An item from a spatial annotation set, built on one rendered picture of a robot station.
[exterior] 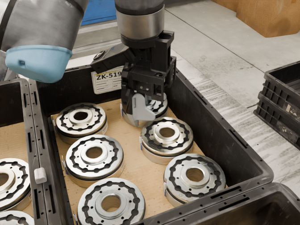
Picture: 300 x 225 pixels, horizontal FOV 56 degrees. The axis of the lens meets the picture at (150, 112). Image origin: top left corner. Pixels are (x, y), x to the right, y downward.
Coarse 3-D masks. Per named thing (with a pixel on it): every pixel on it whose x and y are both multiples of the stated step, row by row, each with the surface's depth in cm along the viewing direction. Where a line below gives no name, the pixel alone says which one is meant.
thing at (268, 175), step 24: (72, 72) 60; (216, 120) 48; (240, 144) 43; (48, 168) 39; (264, 168) 39; (48, 192) 36; (216, 192) 36; (240, 192) 36; (48, 216) 34; (168, 216) 34
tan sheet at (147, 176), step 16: (112, 112) 64; (112, 128) 60; (128, 128) 60; (64, 144) 57; (128, 144) 57; (64, 160) 54; (128, 160) 54; (144, 160) 54; (64, 176) 51; (128, 176) 51; (144, 176) 51; (160, 176) 51; (80, 192) 48; (144, 192) 48; (160, 192) 48; (112, 208) 46; (160, 208) 46
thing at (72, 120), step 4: (80, 108) 60; (84, 108) 60; (72, 112) 59; (76, 112) 59; (80, 112) 59; (84, 112) 59; (88, 112) 59; (72, 116) 58; (88, 116) 58; (92, 116) 58; (72, 120) 57; (76, 120) 57; (84, 120) 57; (88, 120) 57; (76, 124) 56; (80, 124) 56; (84, 124) 57
